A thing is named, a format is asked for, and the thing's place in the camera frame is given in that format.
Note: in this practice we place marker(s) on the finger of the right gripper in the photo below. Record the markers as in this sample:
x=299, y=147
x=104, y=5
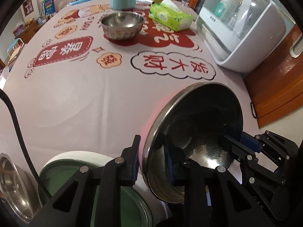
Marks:
x=241, y=153
x=250, y=142

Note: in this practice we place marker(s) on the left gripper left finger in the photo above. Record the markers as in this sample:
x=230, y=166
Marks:
x=92, y=195

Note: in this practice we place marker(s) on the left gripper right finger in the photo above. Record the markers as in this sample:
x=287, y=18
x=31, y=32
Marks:
x=212, y=197

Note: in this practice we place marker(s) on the white paper plate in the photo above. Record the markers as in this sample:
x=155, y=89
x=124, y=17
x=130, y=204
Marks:
x=139, y=207

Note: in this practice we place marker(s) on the pink steel bowl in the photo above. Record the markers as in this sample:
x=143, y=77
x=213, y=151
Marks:
x=197, y=120

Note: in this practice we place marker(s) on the large steel bowl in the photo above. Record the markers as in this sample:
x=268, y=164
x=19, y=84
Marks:
x=18, y=190

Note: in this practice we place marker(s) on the small fluted steel bowl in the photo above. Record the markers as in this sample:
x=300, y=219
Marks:
x=122, y=25

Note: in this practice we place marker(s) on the white bottle sterilizer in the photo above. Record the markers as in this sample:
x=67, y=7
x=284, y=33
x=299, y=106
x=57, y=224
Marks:
x=241, y=34

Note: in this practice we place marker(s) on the pink printed tablecloth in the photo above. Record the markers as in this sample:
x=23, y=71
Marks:
x=74, y=89

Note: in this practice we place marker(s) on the green tissue pack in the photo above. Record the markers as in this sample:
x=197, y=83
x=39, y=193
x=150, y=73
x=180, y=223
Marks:
x=168, y=14

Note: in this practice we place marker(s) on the light blue round stool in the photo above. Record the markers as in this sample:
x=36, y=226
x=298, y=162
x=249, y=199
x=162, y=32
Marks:
x=15, y=48

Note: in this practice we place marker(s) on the wooden tv cabinet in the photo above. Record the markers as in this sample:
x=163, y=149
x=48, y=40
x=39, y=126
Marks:
x=29, y=31

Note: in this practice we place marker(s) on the blue face mask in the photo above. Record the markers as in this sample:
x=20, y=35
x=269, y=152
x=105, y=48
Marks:
x=77, y=2

